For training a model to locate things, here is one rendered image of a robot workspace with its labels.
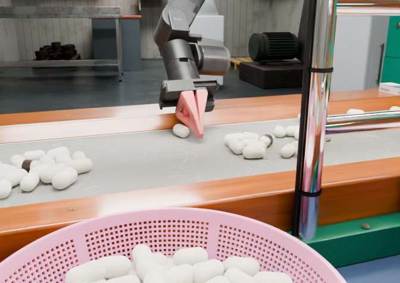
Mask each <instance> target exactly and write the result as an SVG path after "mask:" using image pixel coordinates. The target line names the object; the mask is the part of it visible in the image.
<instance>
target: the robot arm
mask: <svg viewBox="0 0 400 283"><path fill-rule="evenodd" d="M204 2H205V0H170V1H169V2H168V4H167V5H166V7H165V8H164V10H163V12H162V14H161V17H160V20H159V22H158V25H157V28H156V30H155V33H154V42H155V43H156V44H157V45H158V48H159V52H160V55H161V57H162V58H163V62H164V65H165V70H166V72H167V77H168V80H165V81H163V82H162V84H161V91H160V97H159V102H158V104H159V107H160V110H162V109H163V108H165V107H176V110H175V112H176V116H177V118H178V119H179V120H180V121H182V122H183V123H184V124H185V125H186V126H187V127H189V128H190V129H191V130H192V132H193V133H194V134H195V135H196V136H197V138H198V139H202V138H203V135H204V113H205V112H211V111H213V109H214V100H215V99H214V94H215V91H216V90H218V88H219V86H220V84H219V81H218V79H217V78H216V77H215V78H205V79H201V78H200V76H199V75H209V76H225V75H226V74H227V73H228V71H229V68H230V61H231V59H230V52H229V50H228V49H227V48H226V47H225V46H224V43H223V42H222V41H220V40H216V39H209V38H203V37H202V35H199V34H192V33H189V32H190V29H189V28H190V26H191V25H192V23H193V21H194V19H195V17H196V15H197V13H198V12H199V10H200V9H201V7H202V5H203V3H204Z"/></svg>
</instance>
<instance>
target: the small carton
mask: <svg viewBox="0 0 400 283"><path fill-rule="evenodd" d="M379 91H380V92H385V93H387V94H392V95H396V96H398V95H400V84H397V83H392V82H391V83H380V86H379Z"/></svg>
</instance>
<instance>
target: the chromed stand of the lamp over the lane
mask: <svg viewBox="0 0 400 283"><path fill-rule="evenodd" d="M337 16H400V0H308V15H307V31H306V40H305V56H304V72H303V81H302V96H301V113H300V121H299V138H298V153H297V162H296V178H295V195H294V203H293V219H292V231H288V232H286V233H288V234H289V235H291V236H293V237H295V238H297V239H299V240H300V241H302V242H303V243H305V244H306V245H308V246H309V247H311V248H312V249H313V250H315V251H316V252H317V253H318V254H320V255H321V256H322V257H324V258H325V259H326V260H327V261H328V262H329V263H330V264H331V265H332V266H333V267H334V268H337V267H341V266H346V265H351V264H354V263H359V262H365V261H368V260H374V259H379V258H382V257H387V256H393V255H396V254H400V212H395V213H389V214H383V215H378V216H372V217H366V218H362V219H355V220H349V221H345V222H339V223H332V224H328V225H321V226H317V225H318V213H319V205H320V195H321V193H322V189H321V181H322V174H323V161H324V149H325V141H326V136H333V135H344V134H350V133H361V132H372V131H379V130H390V129H400V110H398V111H385V112H378V113H364V114H351V115H344V116H330V117H328V110H329V97H330V85H331V78H332V72H333V67H332V65H333V53H334V46H335V33H336V21H337Z"/></svg>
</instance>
